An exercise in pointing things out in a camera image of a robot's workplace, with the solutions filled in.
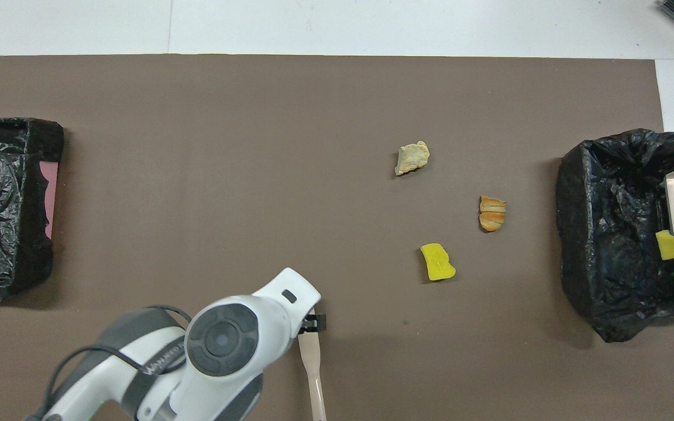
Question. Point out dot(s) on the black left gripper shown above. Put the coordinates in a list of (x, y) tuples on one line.
[(313, 324)]

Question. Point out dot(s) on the beige brush black bristles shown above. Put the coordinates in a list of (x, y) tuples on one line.
[(310, 356)]

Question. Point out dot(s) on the ribbed yellow sponge piece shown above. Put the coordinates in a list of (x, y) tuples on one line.
[(437, 263)]

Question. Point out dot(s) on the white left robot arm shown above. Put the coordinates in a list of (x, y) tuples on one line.
[(226, 351)]

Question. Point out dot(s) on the bin lined black bag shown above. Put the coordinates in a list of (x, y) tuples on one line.
[(594, 234)]

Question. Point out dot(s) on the brown table mat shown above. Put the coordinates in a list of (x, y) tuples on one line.
[(196, 175)]

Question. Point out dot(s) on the pale bread chunk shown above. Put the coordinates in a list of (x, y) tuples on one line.
[(412, 158)]

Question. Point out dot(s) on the striped croissant piece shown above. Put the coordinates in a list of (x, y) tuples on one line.
[(492, 213)]

